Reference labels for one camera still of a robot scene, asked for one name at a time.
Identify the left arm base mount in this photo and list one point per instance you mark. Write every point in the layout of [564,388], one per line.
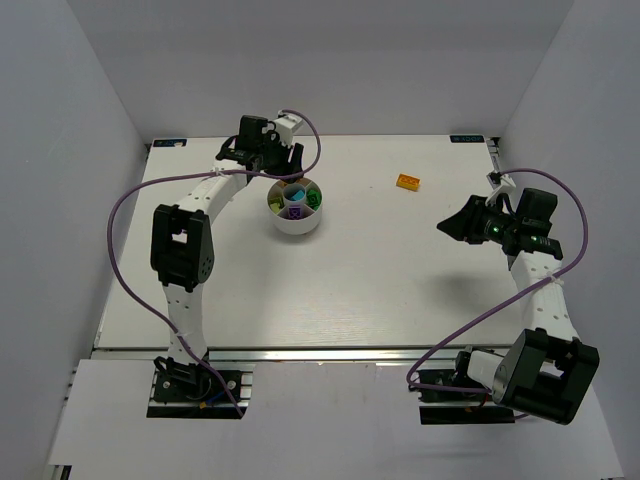
[191,391]

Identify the large cyan lego brick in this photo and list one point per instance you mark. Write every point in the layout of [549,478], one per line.
[294,193]

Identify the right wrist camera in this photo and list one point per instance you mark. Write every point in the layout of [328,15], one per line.
[502,184]

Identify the lime green lego brick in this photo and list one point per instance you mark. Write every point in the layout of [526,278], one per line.
[276,203]

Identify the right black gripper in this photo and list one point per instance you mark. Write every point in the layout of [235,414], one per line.
[473,221]

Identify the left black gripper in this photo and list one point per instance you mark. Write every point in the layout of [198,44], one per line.
[278,158]

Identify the dark green lego brick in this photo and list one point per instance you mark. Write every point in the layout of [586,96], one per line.
[313,198]

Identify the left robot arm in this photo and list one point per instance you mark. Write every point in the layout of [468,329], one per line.
[182,251]

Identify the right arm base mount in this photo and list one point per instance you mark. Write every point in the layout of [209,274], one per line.
[449,397]

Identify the orange lego brick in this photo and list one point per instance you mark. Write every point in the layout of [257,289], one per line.
[408,182]

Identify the purple lego brick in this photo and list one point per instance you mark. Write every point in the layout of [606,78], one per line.
[295,212]

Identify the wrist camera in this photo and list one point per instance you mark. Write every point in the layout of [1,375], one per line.
[502,184]
[286,126]

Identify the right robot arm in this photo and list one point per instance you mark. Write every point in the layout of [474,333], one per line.
[548,370]

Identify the right blue corner sticker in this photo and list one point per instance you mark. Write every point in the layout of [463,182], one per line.
[463,139]

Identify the left blue corner sticker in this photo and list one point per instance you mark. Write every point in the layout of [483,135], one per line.
[169,143]

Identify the white round divided container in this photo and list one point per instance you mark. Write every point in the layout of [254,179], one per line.
[300,227]

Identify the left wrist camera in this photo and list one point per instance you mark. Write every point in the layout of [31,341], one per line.
[286,126]

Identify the blue corner sticker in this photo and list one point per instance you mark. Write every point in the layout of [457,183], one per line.
[169,143]
[463,139]

